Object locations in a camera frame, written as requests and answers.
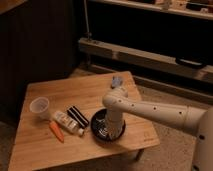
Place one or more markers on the black handle on bench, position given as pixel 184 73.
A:
pixel 190 64

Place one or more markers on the orange carrot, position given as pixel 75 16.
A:
pixel 56 131

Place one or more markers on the wooden table leg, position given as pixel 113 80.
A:
pixel 139 155

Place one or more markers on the vertical metal pole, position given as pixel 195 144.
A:
pixel 88 33

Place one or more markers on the clear plastic cup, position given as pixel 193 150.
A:
pixel 40 106

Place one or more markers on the white tube bottle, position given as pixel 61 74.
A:
pixel 68 123

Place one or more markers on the dark ceramic bowl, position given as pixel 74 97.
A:
pixel 99 129

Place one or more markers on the black white striped box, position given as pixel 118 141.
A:
pixel 75 113

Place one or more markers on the small blue grey sponge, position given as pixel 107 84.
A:
pixel 116 81

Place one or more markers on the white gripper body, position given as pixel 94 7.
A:
pixel 114 129

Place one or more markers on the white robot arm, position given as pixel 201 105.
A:
pixel 194 121

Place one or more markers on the long metal bench rail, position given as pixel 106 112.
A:
pixel 144 59

